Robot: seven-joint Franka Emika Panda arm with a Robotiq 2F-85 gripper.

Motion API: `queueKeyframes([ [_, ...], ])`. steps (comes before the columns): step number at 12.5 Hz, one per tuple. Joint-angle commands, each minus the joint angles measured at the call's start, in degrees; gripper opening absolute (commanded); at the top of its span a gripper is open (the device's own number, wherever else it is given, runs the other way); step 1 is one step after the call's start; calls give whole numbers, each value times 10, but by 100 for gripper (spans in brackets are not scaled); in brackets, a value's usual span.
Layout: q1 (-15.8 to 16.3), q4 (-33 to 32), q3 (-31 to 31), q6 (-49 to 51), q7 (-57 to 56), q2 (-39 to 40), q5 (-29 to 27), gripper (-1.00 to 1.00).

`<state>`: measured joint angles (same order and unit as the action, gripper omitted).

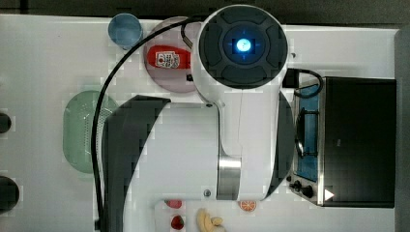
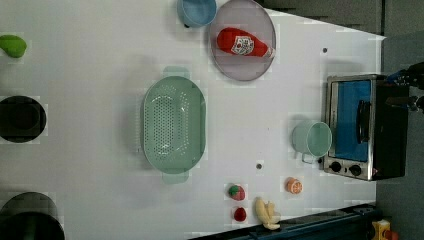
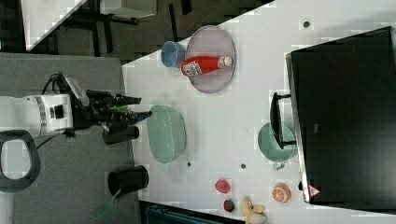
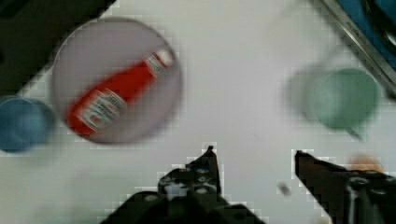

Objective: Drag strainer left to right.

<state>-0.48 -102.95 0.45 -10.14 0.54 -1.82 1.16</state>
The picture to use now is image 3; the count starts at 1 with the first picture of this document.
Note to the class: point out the red ketchup bottle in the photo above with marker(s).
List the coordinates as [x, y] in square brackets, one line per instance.
[201, 65]

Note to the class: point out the green spatula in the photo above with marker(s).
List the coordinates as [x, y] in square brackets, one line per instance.
[106, 207]

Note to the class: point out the black cup with spatula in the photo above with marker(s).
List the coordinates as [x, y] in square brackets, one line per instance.
[129, 180]

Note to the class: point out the green oval plastic strainer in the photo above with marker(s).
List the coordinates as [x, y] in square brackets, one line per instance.
[166, 132]

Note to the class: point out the green round bowl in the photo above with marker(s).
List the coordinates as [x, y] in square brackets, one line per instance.
[272, 150]

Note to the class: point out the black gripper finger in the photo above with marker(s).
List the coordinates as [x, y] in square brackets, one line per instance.
[127, 100]
[132, 117]

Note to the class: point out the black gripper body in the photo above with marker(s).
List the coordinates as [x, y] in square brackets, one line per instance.
[97, 111]

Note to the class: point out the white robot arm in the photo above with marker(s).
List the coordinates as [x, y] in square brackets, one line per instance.
[24, 119]

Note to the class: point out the blue plastic cup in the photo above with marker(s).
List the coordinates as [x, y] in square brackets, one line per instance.
[173, 54]

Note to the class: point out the grey round plate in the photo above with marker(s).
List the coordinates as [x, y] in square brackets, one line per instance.
[213, 48]

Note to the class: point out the toy banana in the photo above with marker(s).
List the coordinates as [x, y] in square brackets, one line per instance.
[254, 214]

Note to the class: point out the toy orange half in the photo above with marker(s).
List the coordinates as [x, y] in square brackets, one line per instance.
[281, 193]

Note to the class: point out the toy strawberry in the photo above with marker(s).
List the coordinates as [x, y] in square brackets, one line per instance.
[228, 205]

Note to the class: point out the red toy fruit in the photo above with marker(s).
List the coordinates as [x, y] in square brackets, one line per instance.
[222, 186]

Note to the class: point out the black microwave oven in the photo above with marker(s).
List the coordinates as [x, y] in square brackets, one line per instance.
[343, 103]

